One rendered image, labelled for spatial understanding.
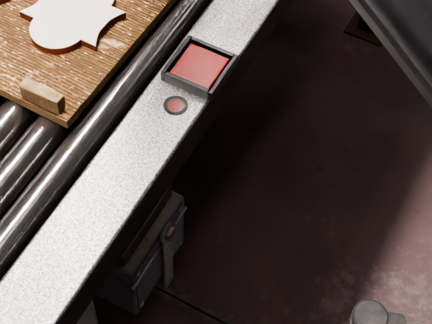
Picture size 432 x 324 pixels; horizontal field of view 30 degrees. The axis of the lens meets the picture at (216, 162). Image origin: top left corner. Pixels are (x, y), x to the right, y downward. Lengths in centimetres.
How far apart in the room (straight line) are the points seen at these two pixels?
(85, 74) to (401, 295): 114
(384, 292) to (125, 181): 110
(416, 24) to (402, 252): 172
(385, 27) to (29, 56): 79
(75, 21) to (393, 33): 81
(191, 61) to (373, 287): 103
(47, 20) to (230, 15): 25
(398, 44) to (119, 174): 68
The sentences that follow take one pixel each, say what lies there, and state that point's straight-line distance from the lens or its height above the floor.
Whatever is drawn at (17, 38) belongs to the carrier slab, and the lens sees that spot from 111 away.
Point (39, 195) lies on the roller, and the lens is 98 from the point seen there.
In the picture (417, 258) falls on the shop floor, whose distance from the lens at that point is 203.
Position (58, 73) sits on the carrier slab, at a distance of 106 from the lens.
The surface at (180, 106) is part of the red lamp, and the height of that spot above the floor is 92.
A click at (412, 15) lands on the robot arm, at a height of 151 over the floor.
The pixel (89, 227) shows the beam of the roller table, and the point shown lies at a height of 92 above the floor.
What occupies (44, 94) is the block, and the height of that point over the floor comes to 96.
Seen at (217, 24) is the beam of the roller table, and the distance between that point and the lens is 114.
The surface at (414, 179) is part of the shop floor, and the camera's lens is 215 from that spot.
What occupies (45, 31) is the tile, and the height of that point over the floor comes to 95.
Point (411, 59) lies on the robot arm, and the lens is 34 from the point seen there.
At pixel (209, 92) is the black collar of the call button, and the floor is 93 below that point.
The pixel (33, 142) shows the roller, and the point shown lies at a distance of 102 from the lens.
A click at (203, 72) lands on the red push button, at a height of 93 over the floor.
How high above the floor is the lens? 173
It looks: 56 degrees down
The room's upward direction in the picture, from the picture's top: 3 degrees clockwise
